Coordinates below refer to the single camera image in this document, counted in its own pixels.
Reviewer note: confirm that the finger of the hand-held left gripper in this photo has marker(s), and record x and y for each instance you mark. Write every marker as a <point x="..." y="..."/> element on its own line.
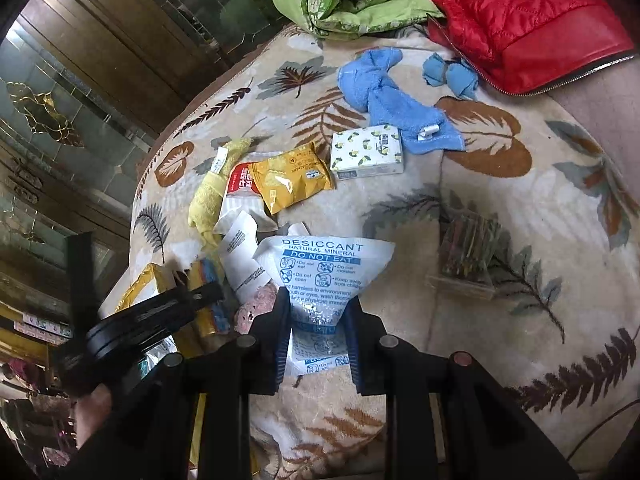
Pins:
<point x="200" y="296"/>

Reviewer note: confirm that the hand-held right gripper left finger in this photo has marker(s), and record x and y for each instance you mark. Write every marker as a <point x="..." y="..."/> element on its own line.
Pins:
<point x="281" y="345"/>

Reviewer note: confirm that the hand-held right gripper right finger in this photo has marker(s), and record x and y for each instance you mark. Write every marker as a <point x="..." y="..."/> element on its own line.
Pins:
<point x="353" y="347"/>

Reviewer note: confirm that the colourful striped packet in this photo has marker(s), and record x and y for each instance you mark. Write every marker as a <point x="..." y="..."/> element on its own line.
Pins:
<point x="210" y="321"/>

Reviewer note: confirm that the pink plush item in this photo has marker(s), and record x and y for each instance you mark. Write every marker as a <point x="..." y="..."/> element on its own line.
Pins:
<point x="250" y="310"/>

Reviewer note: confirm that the yellow-trimmed clear storage bag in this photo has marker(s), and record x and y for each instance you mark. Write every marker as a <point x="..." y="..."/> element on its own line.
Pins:
<point x="150" y="280"/>

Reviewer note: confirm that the white desiccant bag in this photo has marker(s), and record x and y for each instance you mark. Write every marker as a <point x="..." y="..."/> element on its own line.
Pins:
<point x="325" y="270"/>

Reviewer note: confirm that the yellow towel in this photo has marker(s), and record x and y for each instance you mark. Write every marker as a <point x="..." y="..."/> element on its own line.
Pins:
<point x="210" y="195"/>

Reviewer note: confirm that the red and white packet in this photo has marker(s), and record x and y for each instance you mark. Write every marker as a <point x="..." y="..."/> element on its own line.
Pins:
<point x="240" y="185"/>

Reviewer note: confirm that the clear plastic pack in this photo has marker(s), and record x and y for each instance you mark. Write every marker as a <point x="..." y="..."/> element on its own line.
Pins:
<point x="465" y="255"/>

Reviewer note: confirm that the lemon print tissue box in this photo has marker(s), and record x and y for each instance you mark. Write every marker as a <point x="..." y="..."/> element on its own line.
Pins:
<point x="365" y="152"/>

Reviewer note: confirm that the blue towel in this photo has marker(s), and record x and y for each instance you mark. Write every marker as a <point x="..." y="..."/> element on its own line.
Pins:
<point x="390" y="105"/>

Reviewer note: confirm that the small blue cloth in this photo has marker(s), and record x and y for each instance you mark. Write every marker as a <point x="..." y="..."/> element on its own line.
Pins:
<point x="440" y="72"/>

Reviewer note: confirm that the person's left hand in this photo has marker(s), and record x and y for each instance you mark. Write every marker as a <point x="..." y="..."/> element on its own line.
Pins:
<point x="92" y="412"/>

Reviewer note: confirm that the white paper sachet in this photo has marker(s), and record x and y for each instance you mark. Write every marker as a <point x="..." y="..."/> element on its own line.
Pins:
<point x="245" y="255"/>

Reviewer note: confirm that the printed flat box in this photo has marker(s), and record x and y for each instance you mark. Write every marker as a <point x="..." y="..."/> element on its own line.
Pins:
<point x="35" y="334"/>
<point x="47" y="321"/>

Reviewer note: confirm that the yellow snack packet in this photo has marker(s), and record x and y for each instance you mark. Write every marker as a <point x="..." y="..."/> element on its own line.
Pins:
<point x="285" y="180"/>

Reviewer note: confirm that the leaf print blanket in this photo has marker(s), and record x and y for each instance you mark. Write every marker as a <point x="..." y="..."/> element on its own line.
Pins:
<point x="500" y="185"/>

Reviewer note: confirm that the wooden glass-panel doors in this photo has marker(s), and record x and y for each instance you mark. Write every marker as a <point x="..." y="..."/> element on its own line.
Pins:
<point x="100" y="60"/>

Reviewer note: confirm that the red quilted jacket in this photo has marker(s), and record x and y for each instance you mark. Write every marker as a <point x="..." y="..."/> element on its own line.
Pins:
<point x="510" y="20"/>

